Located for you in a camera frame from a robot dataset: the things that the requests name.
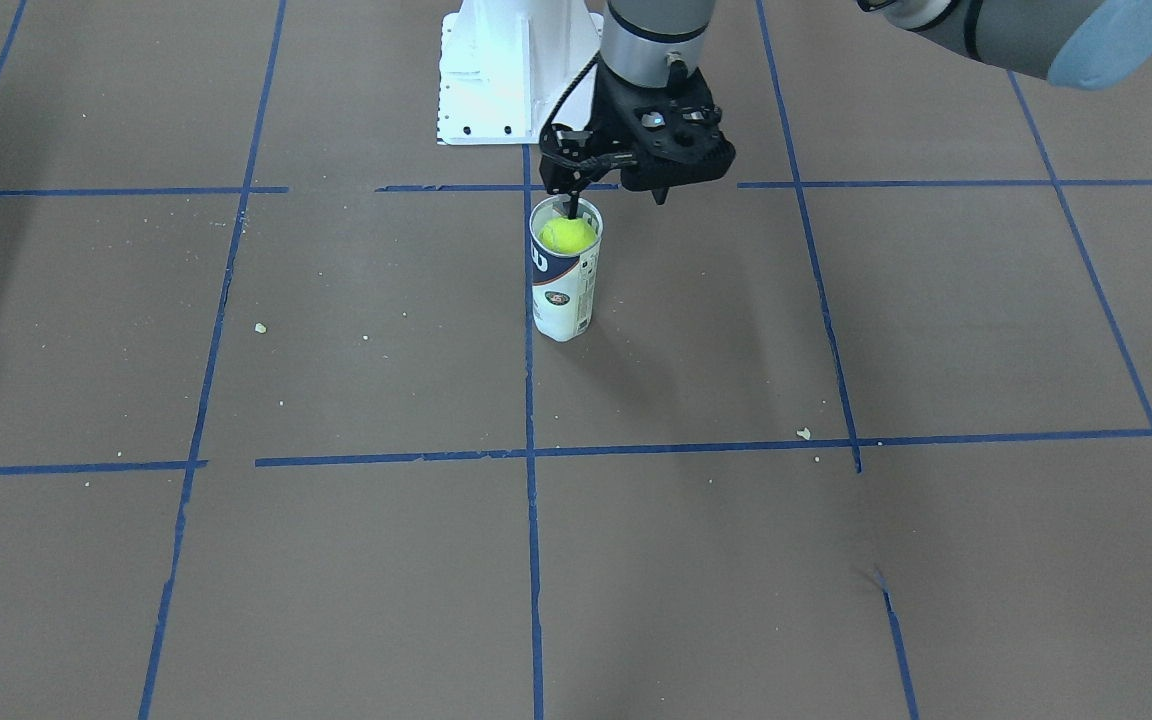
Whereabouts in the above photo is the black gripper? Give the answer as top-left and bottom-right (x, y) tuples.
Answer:
(539, 65), (736, 220)

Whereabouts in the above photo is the yellow tennis ball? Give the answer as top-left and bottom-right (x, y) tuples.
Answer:
(538, 217), (598, 256)

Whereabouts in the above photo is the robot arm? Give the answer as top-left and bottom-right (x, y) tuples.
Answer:
(538, 1), (1152, 219)

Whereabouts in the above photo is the Wilson tennis ball can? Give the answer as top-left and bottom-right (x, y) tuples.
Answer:
(529, 195), (604, 342)

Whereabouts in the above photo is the white pedestal column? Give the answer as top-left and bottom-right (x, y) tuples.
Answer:
(435, 1), (604, 146)

